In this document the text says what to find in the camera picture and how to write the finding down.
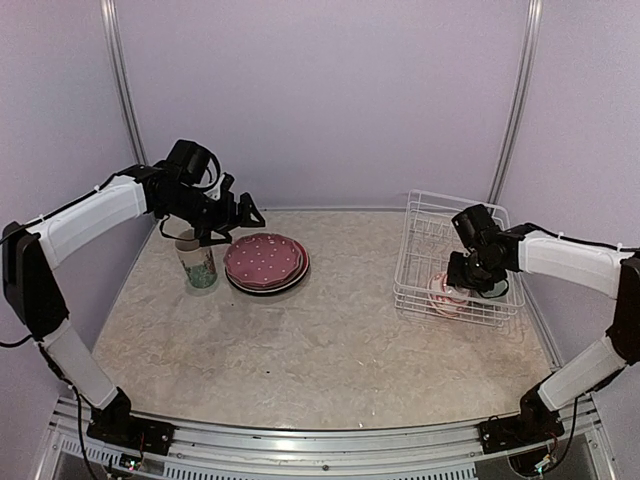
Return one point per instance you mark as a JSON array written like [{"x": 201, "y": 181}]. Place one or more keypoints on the teal floral cup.
[{"x": 198, "y": 263}]

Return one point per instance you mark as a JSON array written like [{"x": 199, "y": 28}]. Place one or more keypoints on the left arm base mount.
[{"x": 116, "y": 425}]

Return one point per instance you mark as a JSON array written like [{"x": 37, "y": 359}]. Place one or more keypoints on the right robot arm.
[{"x": 492, "y": 252}]

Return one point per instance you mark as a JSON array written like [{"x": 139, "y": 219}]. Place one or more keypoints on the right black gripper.
[{"x": 455, "y": 276}]

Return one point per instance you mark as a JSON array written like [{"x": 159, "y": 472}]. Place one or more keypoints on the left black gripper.
[{"x": 228, "y": 218}]

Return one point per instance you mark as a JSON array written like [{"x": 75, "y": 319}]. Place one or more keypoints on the left aluminium post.
[{"x": 115, "y": 50}]

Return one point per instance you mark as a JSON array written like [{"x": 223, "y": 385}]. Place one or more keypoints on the red polka dot plate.
[{"x": 262, "y": 259}]

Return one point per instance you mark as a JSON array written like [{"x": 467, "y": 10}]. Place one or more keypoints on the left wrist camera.
[{"x": 221, "y": 187}]

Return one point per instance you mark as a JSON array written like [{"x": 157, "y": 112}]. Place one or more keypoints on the light green bowl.
[{"x": 498, "y": 290}]

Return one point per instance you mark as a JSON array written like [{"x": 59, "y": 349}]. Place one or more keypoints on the aluminium front rail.
[{"x": 200, "y": 450}]

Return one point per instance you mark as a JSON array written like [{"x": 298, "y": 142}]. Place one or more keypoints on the white wire dish rack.
[{"x": 429, "y": 279}]

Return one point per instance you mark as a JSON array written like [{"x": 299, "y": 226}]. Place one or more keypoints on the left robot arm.
[{"x": 190, "y": 185}]

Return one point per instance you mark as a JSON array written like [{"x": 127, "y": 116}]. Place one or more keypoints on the light blue flower plate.
[{"x": 264, "y": 289}]

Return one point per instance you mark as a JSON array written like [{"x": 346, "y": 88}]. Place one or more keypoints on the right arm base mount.
[{"x": 533, "y": 424}]

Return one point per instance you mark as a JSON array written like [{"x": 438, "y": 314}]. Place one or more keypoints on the red white small bowl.
[{"x": 446, "y": 300}]

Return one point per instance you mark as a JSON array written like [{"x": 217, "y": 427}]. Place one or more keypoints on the red teal floral plate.
[{"x": 305, "y": 258}]

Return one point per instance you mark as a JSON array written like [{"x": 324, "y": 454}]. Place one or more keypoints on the black striped rim plate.
[{"x": 306, "y": 266}]

